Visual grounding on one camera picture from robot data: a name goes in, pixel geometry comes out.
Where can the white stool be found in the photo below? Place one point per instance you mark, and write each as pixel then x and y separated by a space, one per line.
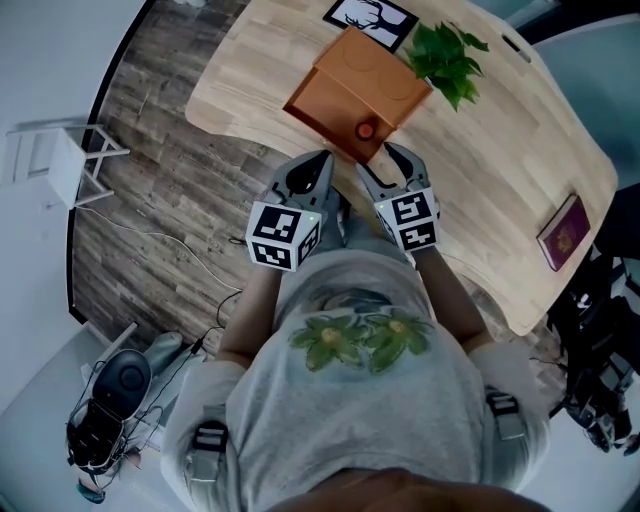
pixel 65 165

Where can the black framed deer picture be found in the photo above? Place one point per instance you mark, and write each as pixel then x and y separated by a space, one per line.
pixel 350 15

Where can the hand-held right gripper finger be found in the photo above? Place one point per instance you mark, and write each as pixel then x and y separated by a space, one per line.
pixel 417 170
pixel 375 192

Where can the person's right forearm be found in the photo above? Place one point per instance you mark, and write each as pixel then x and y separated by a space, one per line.
pixel 445 295

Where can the orange wooden drawer box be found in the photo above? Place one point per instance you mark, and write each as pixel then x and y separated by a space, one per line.
pixel 360 65

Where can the grey trousers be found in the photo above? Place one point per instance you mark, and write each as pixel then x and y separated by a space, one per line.
pixel 360 235

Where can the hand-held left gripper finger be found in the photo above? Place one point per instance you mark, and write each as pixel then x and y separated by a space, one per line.
pixel 327 182
pixel 285 175

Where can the black headset device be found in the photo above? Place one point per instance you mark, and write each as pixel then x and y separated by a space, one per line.
pixel 125 377

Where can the black office chair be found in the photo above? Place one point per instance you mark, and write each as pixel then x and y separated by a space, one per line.
pixel 620 220

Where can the black framed window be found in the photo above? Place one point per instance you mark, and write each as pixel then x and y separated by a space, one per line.
pixel 542 17

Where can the person's left forearm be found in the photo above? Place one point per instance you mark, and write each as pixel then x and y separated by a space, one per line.
pixel 250 320

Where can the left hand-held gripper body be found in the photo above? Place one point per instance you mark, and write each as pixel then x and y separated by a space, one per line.
pixel 280 235

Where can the black equipment pile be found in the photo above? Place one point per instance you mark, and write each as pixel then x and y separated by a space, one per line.
pixel 600 350

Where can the grey flower print shirt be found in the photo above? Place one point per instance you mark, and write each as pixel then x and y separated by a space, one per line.
pixel 350 410

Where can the green potted plant white pot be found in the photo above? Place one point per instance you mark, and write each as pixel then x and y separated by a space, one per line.
pixel 440 60

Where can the dark red book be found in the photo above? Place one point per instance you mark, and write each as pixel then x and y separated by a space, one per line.
pixel 565 232

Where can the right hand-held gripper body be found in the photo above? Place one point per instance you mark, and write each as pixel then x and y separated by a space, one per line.
pixel 410 220

